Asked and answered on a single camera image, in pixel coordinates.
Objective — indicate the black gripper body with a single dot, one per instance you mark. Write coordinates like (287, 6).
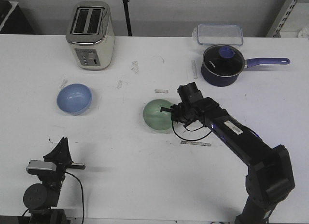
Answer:
(187, 113)
(54, 175)

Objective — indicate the cream and chrome toaster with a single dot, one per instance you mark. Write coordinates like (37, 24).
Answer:
(90, 35)

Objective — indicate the grey metal shelf upright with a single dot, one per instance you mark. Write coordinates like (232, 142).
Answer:
(281, 18)

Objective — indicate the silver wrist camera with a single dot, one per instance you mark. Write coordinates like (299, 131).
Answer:
(35, 167)

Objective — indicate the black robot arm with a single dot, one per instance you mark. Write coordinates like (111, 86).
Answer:
(270, 176)
(41, 199)

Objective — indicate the dark blue saucepan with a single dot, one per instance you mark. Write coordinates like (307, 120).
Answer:
(221, 81)

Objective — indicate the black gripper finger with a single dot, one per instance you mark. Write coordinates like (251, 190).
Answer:
(164, 109)
(56, 155)
(68, 159)

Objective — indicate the white crumpled cloth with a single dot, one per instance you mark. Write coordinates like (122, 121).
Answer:
(303, 33)

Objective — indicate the green bowl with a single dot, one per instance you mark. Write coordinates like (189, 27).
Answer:
(154, 118)

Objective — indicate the clear plastic food container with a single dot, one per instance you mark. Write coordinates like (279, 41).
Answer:
(210, 34)

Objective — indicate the glass pot lid blue knob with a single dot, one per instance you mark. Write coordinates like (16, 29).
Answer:
(223, 60)

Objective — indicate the blue bowl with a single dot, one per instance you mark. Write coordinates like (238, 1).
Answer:
(74, 99)

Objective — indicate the black tripod pole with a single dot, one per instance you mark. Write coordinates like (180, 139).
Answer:
(127, 17)

